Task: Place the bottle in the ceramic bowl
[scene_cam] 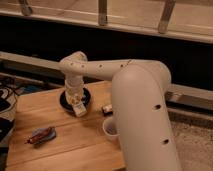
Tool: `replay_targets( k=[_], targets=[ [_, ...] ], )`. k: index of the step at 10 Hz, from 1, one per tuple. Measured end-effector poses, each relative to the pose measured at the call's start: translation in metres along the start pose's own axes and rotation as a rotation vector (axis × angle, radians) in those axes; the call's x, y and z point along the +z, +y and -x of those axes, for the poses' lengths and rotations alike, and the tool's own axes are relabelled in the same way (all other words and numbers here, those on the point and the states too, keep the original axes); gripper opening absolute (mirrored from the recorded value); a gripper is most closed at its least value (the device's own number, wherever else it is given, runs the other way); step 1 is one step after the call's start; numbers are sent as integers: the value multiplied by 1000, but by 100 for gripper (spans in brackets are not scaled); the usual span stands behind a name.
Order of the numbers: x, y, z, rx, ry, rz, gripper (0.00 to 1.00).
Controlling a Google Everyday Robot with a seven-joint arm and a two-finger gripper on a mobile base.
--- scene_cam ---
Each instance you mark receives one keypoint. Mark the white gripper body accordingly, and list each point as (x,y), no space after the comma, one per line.
(74,91)

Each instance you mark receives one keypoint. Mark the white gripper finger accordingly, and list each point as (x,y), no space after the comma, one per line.
(79,109)

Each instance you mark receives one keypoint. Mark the small dark white object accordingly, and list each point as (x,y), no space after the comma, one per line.
(107,110)

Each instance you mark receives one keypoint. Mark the black round plate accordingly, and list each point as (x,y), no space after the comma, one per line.
(85,99)

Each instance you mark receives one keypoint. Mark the red brown bottle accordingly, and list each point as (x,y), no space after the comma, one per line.
(40,136)

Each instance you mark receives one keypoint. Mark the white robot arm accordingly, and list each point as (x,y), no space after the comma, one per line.
(138,90)

